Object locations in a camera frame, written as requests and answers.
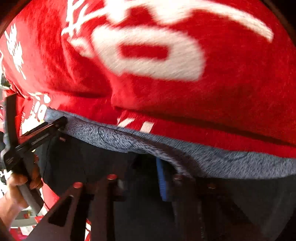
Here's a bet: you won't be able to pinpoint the person's left hand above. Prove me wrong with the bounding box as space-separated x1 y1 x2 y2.
4 155 43 211

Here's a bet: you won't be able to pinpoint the red bedspread with white characters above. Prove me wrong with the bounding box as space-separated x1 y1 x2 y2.
0 0 296 241

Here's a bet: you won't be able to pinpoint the person's left forearm red sleeve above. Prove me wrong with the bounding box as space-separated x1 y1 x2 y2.
0 196 22 230

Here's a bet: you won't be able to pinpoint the black pants with blue trim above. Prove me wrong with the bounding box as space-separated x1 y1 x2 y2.
37 108 295 240

